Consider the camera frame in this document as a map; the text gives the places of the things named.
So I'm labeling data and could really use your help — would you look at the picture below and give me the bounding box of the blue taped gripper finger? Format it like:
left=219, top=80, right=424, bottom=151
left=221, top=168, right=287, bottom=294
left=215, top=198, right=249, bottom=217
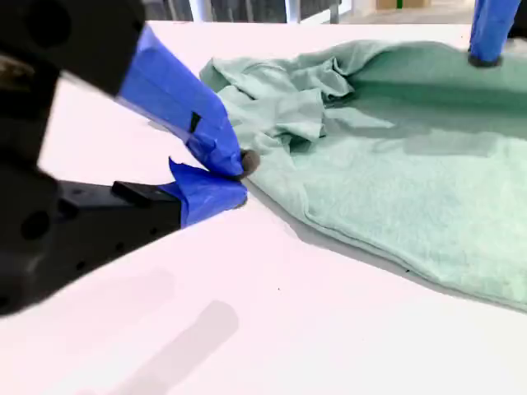
left=468, top=0, right=521, bottom=69
left=57, top=157, right=249, bottom=286
left=24, top=0, right=262, bottom=182

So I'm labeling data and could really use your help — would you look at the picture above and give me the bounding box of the pale green T-shirt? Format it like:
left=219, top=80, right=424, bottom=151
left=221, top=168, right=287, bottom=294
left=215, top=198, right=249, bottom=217
left=199, top=39, right=527, bottom=313

